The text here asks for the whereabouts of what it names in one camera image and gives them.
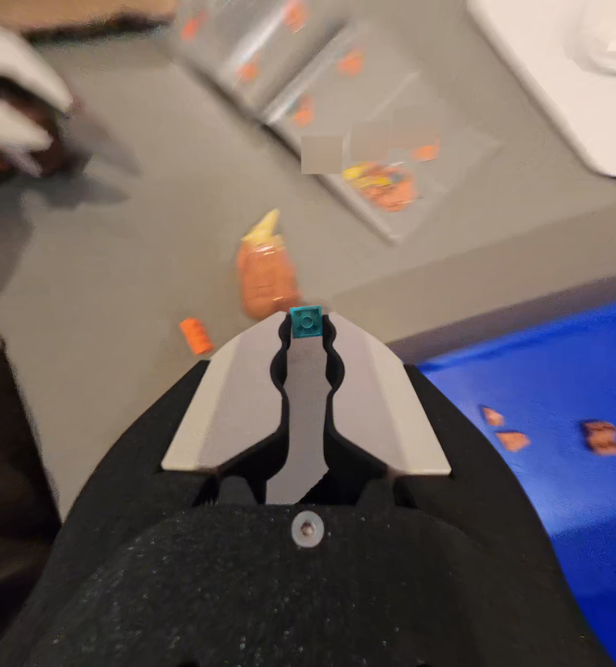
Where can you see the blue plastic bin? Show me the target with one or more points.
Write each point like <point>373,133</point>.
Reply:
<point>547,500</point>

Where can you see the teal square toy brick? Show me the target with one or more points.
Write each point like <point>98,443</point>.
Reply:
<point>306,323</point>

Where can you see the brown bricks heap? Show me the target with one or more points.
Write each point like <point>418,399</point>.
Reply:
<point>602,437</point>

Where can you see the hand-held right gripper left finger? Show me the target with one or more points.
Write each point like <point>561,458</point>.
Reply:
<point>235,406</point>

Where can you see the white metal stand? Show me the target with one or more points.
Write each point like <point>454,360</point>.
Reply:
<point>547,78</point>

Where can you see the orange curved toy brick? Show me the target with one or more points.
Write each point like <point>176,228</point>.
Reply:
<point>197,337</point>

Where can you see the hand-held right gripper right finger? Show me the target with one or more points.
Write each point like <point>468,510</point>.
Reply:
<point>375,411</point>

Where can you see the brown tan brick-built head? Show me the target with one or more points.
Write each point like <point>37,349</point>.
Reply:
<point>266,281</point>

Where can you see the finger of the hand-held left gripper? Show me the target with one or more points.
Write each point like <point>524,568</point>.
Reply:
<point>6,127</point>
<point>16,67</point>

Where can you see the grey instruction booklet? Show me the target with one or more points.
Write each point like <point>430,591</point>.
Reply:
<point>266,47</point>

